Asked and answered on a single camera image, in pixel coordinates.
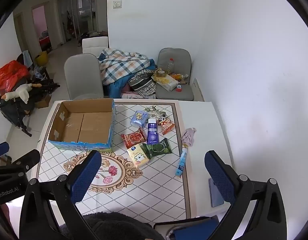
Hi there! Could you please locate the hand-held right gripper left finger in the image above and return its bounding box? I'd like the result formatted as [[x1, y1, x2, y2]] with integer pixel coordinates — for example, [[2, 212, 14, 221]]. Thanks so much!
[[19, 150, 102, 240]]

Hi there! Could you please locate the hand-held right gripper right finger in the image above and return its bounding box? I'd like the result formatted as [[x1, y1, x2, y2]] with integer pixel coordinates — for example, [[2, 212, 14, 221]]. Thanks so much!
[[204, 150, 288, 240]]

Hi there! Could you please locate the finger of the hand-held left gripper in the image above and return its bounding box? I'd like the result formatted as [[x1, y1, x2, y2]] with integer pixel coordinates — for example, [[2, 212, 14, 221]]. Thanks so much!
[[8, 149, 41, 172], [0, 142, 10, 157]]

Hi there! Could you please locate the long blue packet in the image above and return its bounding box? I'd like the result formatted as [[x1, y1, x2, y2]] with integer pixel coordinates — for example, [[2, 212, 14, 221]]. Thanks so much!
[[175, 145, 189, 178]]

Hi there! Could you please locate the purple fleece cloth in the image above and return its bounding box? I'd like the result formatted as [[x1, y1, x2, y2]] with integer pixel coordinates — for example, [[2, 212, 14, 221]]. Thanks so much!
[[181, 127, 197, 147]]

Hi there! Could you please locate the printed cardboard box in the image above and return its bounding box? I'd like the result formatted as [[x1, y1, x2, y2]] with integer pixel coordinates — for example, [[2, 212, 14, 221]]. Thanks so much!
[[48, 98, 116, 153]]

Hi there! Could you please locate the blue smartphone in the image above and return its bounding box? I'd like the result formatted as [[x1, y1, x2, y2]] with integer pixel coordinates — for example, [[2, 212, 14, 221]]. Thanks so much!
[[208, 178, 225, 208]]

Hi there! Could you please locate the yellow tissue packet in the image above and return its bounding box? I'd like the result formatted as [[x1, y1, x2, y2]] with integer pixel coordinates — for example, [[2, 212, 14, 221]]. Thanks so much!
[[126, 145, 151, 169]]

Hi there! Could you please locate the dark fleece clothing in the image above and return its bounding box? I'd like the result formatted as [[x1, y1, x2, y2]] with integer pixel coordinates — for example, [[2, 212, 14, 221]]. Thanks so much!
[[80, 212, 166, 240]]

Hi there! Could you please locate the small brown cardboard box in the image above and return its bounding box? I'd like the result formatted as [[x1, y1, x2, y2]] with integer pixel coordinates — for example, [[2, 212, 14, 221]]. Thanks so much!
[[35, 94, 52, 109]]

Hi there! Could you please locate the white goose plush toy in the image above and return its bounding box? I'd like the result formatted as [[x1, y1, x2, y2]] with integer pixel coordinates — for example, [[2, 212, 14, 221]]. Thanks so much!
[[1, 83, 32, 103]]

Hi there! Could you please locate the red snack packet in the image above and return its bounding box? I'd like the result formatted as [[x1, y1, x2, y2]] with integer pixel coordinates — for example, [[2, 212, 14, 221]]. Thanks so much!
[[120, 127, 147, 149]]

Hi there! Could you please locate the black stroller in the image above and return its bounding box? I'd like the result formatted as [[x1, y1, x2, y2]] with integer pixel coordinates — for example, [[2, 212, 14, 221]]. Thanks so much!
[[0, 76, 61, 137]]

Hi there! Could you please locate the green wet wipe packet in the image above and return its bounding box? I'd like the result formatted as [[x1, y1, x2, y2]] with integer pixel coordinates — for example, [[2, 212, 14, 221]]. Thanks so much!
[[140, 138, 173, 159]]

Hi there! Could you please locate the orange cartoon snack packet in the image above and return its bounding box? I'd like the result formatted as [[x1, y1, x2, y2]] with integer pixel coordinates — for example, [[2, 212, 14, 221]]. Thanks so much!
[[158, 115, 175, 136]]

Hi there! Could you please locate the red plastic bag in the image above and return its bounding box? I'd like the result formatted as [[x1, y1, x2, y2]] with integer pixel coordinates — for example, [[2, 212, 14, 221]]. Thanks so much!
[[0, 60, 30, 93]]

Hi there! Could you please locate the blue star tissue packet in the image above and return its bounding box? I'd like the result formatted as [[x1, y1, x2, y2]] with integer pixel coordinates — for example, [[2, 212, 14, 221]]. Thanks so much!
[[130, 110, 148, 128]]

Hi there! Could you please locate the purple tube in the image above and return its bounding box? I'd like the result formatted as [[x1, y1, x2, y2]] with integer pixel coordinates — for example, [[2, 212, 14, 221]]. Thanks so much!
[[146, 119, 160, 144]]

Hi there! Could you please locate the white board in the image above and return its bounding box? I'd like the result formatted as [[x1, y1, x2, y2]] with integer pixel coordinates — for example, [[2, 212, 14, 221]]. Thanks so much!
[[192, 77, 206, 102]]

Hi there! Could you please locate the blue cloth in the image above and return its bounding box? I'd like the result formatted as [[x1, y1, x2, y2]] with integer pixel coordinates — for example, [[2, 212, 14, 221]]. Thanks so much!
[[105, 59, 156, 98]]

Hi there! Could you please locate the pink cloth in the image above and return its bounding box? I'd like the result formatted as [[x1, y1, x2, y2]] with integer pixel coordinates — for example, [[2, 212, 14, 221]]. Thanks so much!
[[121, 91, 145, 99]]

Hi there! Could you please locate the grey cushioned chair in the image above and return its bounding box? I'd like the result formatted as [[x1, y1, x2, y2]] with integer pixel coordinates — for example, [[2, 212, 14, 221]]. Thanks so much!
[[156, 48, 195, 101]]

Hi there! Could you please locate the yellow bucket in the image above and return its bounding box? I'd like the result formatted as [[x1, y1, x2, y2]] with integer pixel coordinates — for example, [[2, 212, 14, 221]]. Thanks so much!
[[35, 51, 48, 67]]

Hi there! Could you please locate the yellow and white tissue pack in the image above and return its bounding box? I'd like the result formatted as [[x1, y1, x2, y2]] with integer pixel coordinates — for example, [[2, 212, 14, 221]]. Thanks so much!
[[154, 76, 180, 92]]

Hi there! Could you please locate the black and white patterned bag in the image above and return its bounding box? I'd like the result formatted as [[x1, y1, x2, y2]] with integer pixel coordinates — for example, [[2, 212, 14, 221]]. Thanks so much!
[[128, 69, 157, 97]]

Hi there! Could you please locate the plaid blanket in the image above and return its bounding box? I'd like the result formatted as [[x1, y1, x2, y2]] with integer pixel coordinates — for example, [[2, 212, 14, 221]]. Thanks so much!
[[98, 48, 156, 86]]

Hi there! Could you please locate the clear plastic oil bottle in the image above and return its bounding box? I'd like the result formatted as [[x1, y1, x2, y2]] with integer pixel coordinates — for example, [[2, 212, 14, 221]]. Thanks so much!
[[166, 58, 175, 75]]

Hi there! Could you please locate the white chair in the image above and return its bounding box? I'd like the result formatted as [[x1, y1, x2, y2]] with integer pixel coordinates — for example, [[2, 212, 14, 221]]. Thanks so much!
[[82, 36, 109, 54]]

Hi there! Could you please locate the sliding glass door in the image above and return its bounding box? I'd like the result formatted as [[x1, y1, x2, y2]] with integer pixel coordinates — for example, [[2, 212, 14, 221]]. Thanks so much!
[[56, 0, 97, 44]]

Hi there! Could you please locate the blue seat with black frame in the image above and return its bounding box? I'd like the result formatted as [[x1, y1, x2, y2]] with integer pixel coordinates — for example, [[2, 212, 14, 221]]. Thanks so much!
[[153, 216, 221, 240]]

